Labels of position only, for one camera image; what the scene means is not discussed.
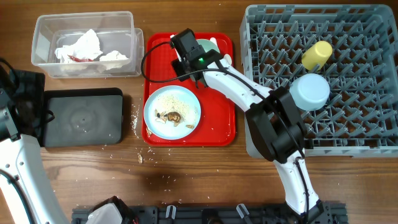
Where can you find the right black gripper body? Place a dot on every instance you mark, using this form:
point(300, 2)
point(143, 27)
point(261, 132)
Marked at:
point(181, 71)

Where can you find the clear plastic waste bin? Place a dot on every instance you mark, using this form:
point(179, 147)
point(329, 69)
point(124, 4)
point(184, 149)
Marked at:
point(115, 30)

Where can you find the red serving tray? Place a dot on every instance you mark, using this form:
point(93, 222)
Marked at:
point(217, 124)

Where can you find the food crumb on table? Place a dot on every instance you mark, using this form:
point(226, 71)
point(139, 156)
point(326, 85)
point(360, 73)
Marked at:
point(140, 158)

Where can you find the large white napkin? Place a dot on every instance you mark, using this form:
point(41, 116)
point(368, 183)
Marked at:
point(87, 46)

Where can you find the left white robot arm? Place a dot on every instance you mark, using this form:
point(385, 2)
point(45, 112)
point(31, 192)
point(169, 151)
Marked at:
point(24, 183)

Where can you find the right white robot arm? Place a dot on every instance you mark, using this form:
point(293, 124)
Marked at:
point(276, 129)

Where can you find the white plastic spoon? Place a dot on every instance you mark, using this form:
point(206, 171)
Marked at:
point(228, 58)

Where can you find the yellow cup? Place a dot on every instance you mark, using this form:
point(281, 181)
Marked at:
point(317, 55)

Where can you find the black rectangular tray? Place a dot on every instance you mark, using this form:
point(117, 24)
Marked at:
point(82, 117)

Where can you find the light blue plate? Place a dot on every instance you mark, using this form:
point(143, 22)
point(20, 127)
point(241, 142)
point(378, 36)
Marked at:
point(170, 98)

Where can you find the white plastic fork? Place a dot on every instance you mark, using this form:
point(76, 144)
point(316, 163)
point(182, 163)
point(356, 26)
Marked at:
point(213, 40)

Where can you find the green bowl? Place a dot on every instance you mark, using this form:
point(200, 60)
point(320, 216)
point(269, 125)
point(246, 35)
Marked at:
point(208, 45)

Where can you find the small white napkin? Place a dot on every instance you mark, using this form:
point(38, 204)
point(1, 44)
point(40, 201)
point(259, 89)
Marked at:
point(113, 60)

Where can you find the grey dishwasher rack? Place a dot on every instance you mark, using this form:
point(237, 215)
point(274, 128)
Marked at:
point(359, 118)

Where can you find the light blue bowl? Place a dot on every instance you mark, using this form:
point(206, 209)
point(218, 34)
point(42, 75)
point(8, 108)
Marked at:
point(310, 92)

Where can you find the red snack wrapper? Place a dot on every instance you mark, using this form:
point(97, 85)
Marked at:
point(75, 59)

